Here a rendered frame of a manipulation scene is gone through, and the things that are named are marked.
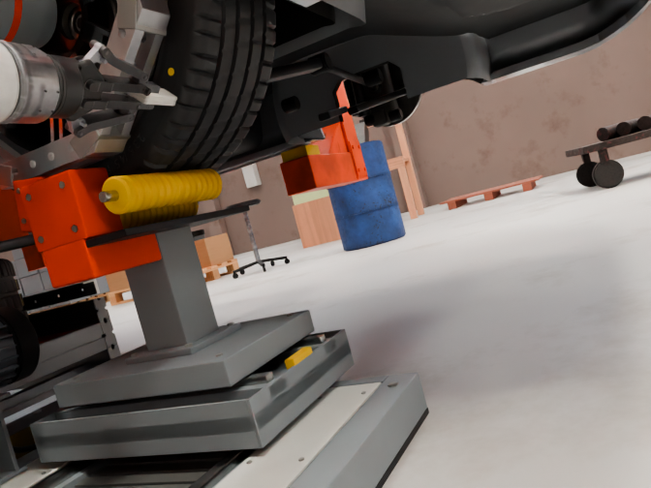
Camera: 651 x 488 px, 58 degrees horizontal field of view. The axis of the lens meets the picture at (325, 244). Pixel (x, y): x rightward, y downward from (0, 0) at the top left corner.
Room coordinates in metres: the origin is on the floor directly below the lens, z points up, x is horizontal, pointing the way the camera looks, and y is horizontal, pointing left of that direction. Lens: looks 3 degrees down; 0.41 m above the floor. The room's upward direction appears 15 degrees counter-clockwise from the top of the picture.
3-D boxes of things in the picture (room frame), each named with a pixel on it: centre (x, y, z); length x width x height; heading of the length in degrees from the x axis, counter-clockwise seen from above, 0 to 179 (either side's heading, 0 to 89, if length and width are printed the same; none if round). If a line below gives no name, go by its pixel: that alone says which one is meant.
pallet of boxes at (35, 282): (7.60, 3.49, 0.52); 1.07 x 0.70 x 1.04; 66
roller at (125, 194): (1.01, 0.23, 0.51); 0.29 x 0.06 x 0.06; 153
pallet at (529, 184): (7.82, -2.31, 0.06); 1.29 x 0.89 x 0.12; 63
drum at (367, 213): (5.46, -0.45, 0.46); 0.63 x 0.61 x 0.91; 154
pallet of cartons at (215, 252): (6.66, 1.76, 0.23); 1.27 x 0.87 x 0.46; 59
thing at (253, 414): (1.13, 0.31, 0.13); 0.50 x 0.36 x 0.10; 63
